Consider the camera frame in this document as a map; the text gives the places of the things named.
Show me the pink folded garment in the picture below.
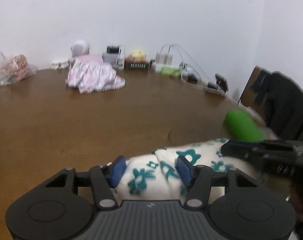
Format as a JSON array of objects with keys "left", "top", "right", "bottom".
[{"left": 68, "top": 54, "right": 104, "bottom": 63}]

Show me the person right hand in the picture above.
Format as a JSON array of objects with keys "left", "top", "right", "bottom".
[{"left": 289, "top": 180, "right": 303, "bottom": 222}]

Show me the white round lamp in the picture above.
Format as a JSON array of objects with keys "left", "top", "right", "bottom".
[{"left": 71, "top": 40, "right": 90, "bottom": 57}]

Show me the left white charger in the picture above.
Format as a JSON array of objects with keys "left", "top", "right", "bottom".
[{"left": 155, "top": 53, "right": 167, "bottom": 64}]

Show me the green glasses case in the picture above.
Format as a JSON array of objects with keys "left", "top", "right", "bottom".
[{"left": 225, "top": 109, "right": 264, "bottom": 142}]

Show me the right white charger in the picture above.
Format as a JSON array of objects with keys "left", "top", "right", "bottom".
[{"left": 164, "top": 54, "right": 173, "bottom": 65}]

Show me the wooden chair with black cloth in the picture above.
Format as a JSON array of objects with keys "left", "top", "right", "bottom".
[{"left": 240, "top": 66, "right": 303, "bottom": 140}]

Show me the cream teal flower garment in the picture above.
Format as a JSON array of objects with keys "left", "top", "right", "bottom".
[{"left": 112, "top": 138, "right": 259, "bottom": 202}]

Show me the yellow snack pack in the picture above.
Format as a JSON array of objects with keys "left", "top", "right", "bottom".
[{"left": 128, "top": 50, "right": 147, "bottom": 62}]

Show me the white ruffled floral garment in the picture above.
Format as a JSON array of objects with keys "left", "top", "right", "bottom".
[{"left": 66, "top": 60, "right": 125, "bottom": 93}]

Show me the dark green text box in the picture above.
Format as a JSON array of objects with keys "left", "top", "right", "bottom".
[{"left": 124, "top": 60, "right": 150, "bottom": 71}]

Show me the plastic bag with snacks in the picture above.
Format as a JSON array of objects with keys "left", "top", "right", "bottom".
[{"left": 0, "top": 51, "right": 38, "bottom": 86}]

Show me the white power strip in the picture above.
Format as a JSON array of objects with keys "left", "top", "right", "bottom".
[{"left": 150, "top": 61, "right": 182, "bottom": 77}]

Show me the phone on black stand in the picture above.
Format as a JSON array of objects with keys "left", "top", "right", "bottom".
[{"left": 207, "top": 73, "right": 229, "bottom": 94}]

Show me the white charger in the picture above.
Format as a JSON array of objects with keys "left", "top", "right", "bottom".
[
  {"left": 164, "top": 54, "right": 173, "bottom": 65},
  {"left": 155, "top": 53, "right": 167, "bottom": 64}
]

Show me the small black cube device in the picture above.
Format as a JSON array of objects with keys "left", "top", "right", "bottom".
[{"left": 106, "top": 46, "right": 121, "bottom": 54}]

